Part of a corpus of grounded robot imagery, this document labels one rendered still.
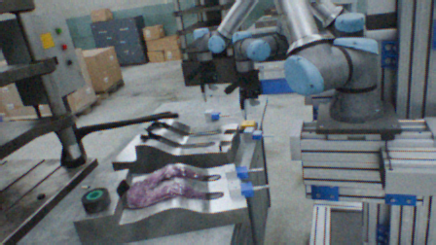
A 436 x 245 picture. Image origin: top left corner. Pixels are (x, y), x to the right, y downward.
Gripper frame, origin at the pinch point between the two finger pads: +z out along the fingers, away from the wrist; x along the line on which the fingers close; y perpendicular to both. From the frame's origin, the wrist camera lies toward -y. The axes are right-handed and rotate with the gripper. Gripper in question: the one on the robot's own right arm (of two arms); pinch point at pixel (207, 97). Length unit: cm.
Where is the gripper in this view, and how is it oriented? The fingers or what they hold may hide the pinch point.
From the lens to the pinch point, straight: 176.0
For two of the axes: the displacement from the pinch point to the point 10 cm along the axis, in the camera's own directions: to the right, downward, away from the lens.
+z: 1.4, 9.2, 3.8
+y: 9.4, 0.1, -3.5
